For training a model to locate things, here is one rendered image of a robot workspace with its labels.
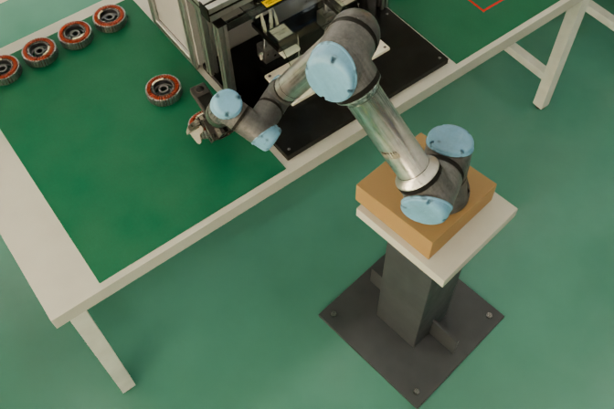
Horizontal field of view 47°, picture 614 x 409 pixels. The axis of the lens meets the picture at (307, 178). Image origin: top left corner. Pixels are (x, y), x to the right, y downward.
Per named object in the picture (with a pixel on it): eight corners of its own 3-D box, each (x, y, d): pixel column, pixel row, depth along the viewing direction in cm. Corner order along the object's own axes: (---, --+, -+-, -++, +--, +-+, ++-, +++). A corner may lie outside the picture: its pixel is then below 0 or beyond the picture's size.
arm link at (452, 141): (473, 160, 187) (481, 124, 177) (459, 197, 180) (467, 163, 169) (429, 147, 191) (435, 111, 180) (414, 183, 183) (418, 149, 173)
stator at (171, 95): (189, 95, 225) (187, 88, 222) (159, 113, 221) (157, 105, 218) (169, 75, 230) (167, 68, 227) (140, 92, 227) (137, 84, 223)
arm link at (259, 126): (292, 115, 186) (258, 90, 184) (273, 145, 179) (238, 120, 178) (280, 129, 192) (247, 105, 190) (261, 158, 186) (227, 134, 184)
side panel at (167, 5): (204, 65, 233) (188, -13, 206) (195, 69, 232) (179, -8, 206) (161, 18, 246) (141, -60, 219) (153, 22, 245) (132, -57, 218)
